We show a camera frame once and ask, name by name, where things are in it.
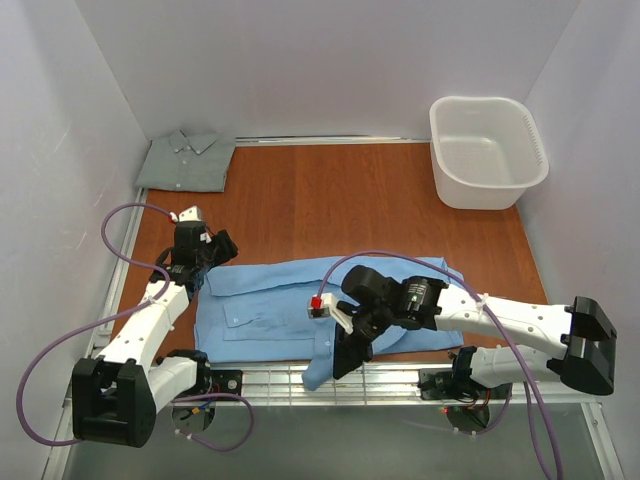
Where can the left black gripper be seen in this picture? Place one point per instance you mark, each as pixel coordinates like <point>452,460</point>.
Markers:
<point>220,248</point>

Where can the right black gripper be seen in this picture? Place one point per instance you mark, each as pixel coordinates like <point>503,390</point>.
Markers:
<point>361,329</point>

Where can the light blue long sleeve shirt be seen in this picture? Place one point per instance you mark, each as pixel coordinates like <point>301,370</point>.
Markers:
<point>258,313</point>

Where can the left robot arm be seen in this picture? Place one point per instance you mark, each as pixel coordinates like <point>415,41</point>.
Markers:
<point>117,395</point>

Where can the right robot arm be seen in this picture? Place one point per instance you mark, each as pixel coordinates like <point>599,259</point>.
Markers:
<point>574,345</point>

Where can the folded grey shirt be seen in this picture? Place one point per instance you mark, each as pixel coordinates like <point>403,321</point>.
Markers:
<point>187,163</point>

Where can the white plastic basket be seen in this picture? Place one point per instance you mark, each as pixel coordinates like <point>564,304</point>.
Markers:
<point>485,152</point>

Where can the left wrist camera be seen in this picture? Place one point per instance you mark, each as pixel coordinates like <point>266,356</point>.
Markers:
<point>190,215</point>

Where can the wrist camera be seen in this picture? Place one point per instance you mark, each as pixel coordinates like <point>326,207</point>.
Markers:
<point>190,215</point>
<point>327,306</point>

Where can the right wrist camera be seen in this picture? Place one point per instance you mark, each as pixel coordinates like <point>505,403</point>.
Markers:
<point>327,306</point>

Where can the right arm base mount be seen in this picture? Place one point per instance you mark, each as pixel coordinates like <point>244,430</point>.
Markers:
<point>437,385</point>

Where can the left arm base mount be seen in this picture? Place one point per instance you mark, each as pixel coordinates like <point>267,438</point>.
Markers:
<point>223,381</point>

